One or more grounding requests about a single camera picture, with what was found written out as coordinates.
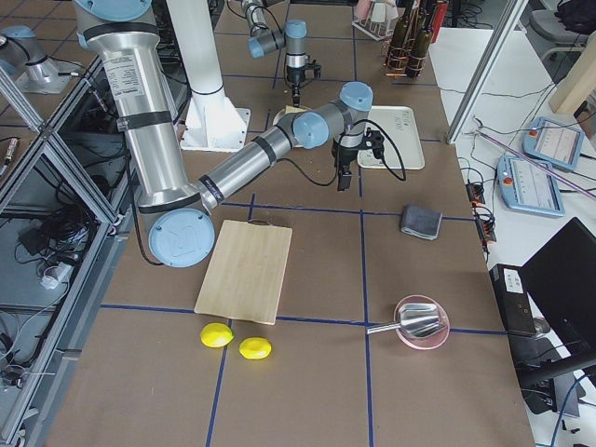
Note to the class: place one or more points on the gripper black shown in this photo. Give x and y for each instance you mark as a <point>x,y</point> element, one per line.
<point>295,77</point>
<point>343,155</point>

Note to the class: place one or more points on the white round plate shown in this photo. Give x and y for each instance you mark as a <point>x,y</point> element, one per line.
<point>277,117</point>

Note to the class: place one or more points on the bread slice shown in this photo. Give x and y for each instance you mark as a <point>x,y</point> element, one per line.
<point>288,109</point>

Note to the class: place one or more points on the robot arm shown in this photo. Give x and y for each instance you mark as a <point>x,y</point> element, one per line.
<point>125,36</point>
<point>291,38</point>

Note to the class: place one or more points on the cream bear tray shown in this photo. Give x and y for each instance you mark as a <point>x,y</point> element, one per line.
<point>399,123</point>

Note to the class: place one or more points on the grey folded cloth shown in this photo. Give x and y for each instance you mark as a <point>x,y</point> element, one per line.
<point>420,222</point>

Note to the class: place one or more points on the dark wine bottle rear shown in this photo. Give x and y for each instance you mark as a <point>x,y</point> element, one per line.
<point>404,31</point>

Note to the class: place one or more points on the dark wine bottle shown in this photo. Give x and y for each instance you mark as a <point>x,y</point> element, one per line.
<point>404,31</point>
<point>422,41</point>

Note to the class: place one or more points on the dark wine bottle front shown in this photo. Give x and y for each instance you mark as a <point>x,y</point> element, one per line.
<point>422,41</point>

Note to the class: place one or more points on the wooden cutting board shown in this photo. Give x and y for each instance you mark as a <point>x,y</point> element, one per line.
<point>245,274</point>

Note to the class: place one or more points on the steel scoop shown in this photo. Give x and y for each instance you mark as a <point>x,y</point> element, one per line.
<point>416,320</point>

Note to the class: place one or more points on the pink plastic bowl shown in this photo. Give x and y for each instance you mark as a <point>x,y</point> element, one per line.
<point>432,342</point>

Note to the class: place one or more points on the blue teach pendant near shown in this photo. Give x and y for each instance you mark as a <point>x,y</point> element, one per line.
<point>526,188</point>

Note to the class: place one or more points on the blue teach pendant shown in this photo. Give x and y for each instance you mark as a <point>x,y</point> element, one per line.
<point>554,142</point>
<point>526,188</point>

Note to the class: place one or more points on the yellow lemon right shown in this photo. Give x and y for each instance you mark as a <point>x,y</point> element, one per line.
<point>255,348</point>

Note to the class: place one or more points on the yellow lemon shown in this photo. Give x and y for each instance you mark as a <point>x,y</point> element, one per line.
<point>255,348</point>
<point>216,335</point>

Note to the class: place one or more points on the black computer box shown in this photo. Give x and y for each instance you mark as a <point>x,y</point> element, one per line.
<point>512,300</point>

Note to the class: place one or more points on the yellow lemon left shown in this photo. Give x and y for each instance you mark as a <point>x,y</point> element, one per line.
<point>216,335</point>

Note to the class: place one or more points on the blue teach pendant far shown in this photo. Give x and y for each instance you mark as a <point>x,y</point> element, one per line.
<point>554,142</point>

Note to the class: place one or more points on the black laptop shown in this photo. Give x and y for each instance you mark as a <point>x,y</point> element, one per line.
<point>560,279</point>

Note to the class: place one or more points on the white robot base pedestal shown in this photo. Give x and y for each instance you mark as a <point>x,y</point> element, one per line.
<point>213,123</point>

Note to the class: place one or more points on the copper wire bottle rack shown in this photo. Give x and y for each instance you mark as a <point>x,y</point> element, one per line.
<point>407,52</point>

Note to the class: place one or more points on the aluminium frame post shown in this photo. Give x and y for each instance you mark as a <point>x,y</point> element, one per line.
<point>505,26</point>

